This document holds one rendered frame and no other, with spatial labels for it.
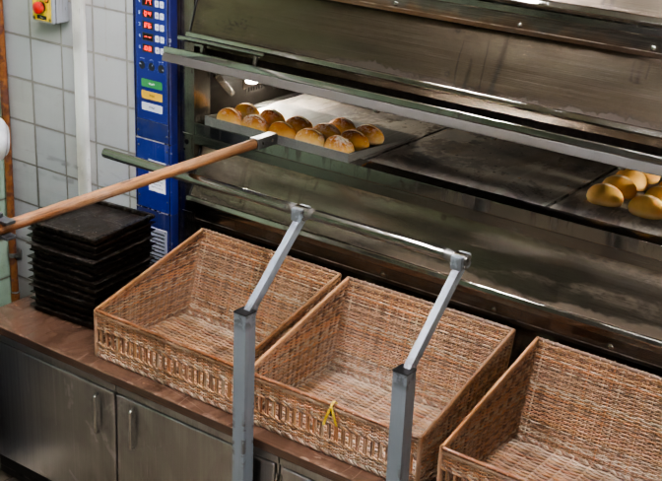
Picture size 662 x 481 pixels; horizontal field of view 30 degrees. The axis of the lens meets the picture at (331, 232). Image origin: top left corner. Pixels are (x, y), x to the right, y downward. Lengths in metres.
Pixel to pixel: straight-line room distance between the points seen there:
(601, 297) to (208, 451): 1.14
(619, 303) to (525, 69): 0.63
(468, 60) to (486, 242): 0.50
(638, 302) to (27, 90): 2.27
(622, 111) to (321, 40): 0.91
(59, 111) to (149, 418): 1.24
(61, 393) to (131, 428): 0.29
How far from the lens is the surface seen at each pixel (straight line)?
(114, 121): 4.13
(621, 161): 2.94
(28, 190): 4.56
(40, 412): 3.95
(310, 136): 3.61
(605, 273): 3.22
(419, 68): 3.31
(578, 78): 3.11
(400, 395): 2.87
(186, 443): 3.51
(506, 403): 3.25
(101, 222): 3.92
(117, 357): 3.66
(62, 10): 4.18
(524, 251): 3.31
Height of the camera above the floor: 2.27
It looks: 21 degrees down
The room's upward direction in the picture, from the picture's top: 2 degrees clockwise
